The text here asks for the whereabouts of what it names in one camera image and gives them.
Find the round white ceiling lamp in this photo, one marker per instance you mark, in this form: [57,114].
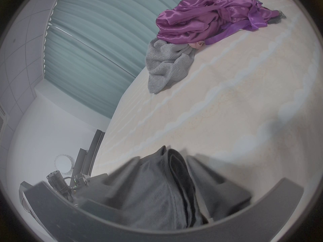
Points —
[57,164]

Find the black T-shirt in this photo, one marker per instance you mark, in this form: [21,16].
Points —
[161,195]

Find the grey knit garment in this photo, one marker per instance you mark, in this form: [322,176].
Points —
[166,64]

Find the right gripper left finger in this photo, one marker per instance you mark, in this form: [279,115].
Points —
[111,193]

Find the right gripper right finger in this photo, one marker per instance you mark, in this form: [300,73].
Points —
[222,195]

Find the blue-green curtain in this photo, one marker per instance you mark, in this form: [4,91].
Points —
[121,16]
[83,79]

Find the black lace garment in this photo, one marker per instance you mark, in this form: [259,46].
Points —
[277,18]

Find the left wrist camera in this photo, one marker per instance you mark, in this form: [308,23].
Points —
[80,180]

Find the pink garment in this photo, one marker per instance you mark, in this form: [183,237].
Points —
[196,44]

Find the purple satin garment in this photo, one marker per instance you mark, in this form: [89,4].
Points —
[201,19]

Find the bed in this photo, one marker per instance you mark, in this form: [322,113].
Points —
[239,97]

